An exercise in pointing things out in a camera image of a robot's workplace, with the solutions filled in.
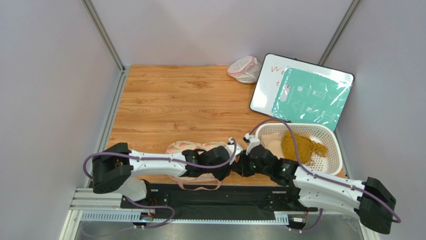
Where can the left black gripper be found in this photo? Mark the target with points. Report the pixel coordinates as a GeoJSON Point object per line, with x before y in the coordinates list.
{"type": "Point", "coordinates": [222, 175]}

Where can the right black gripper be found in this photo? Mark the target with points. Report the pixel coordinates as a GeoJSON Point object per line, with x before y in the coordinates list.
{"type": "Point", "coordinates": [247, 163]}

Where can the floral mesh laundry bag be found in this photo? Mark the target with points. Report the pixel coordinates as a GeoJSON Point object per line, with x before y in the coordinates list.
{"type": "Point", "coordinates": [205, 178]}

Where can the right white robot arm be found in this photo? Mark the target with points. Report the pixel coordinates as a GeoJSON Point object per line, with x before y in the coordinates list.
{"type": "Point", "coordinates": [368, 201]}

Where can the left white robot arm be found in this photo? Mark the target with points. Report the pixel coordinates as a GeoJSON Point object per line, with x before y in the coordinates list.
{"type": "Point", "coordinates": [116, 169]}

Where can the beige bra in basket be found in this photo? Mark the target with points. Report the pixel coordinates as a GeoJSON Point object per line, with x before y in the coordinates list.
{"type": "Point", "coordinates": [273, 143]}

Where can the white mesh bag pink trim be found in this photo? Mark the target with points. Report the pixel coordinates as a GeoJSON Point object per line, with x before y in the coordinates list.
{"type": "Point", "coordinates": [245, 70]}

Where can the mustard yellow garment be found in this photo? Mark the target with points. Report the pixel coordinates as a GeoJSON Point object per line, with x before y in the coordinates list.
{"type": "Point", "coordinates": [306, 148]}

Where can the white plastic basket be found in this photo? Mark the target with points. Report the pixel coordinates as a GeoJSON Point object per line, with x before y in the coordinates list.
{"type": "Point", "coordinates": [332, 164]}

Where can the teal instruction sheet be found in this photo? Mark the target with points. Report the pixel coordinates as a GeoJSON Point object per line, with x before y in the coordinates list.
{"type": "Point", "coordinates": [308, 97]}

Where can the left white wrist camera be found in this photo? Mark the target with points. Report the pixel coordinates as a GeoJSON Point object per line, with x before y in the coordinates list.
{"type": "Point", "coordinates": [234, 150]}

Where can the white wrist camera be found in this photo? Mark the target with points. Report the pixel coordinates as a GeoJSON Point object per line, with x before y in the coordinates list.
{"type": "Point", "coordinates": [234, 150]}
{"type": "Point", "coordinates": [252, 141]}

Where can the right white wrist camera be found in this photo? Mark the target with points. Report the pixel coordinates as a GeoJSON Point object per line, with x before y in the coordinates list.
{"type": "Point", "coordinates": [252, 141]}

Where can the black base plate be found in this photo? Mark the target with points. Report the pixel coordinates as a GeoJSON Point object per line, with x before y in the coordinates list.
{"type": "Point", "coordinates": [228, 203]}

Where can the whiteboard with black frame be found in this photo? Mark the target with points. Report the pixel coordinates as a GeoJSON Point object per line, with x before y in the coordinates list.
{"type": "Point", "coordinates": [270, 77]}

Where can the aluminium rail frame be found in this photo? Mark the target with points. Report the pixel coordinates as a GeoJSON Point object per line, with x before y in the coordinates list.
{"type": "Point", "coordinates": [87, 206]}

